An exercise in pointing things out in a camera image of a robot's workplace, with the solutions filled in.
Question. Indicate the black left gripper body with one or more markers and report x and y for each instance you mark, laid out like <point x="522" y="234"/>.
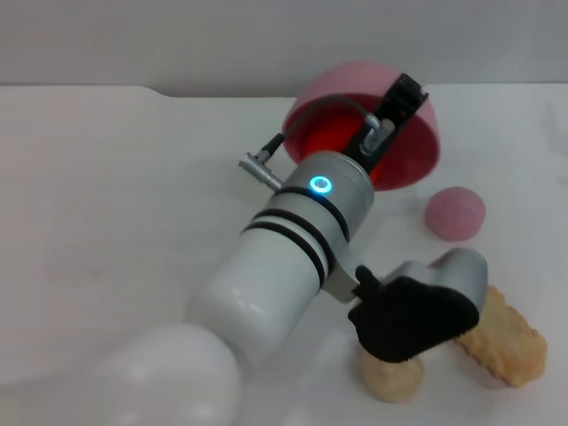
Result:
<point x="370" y="153"/>

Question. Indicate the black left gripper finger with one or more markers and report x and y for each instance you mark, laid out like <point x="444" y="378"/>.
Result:
<point x="404" y="97"/>

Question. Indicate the pink plastic bowl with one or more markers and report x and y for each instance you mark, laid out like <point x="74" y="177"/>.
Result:
<point x="412" y="146"/>

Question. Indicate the orange toy pear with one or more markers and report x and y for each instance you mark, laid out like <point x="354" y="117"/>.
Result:
<point x="330" y="133"/>

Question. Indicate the pink round bun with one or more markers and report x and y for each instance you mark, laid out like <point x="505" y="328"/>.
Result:
<point x="455" y="213"/>

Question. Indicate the beige swirl bun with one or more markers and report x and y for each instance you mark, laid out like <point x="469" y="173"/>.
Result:
<point x="390" y="377"/>

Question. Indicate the golden fried cutlet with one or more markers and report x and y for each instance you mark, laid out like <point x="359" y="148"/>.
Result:
<point x="506" y="346"/>

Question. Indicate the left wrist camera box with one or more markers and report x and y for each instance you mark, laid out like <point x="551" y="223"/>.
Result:
<point x="412" y="319"/>

